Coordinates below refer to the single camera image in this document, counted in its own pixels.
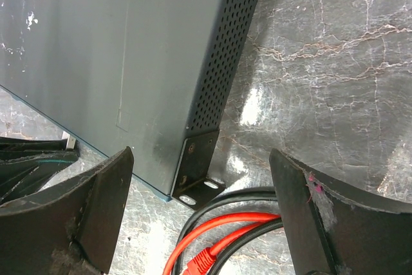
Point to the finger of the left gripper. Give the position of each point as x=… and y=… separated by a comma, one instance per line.
x=27, y=165

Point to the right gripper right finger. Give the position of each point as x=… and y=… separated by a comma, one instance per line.
x=335, y=228

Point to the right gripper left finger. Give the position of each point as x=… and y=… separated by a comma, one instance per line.
x=71, y=227

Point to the dark grey network switch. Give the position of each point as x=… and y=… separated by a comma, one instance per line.
x=152, y=75

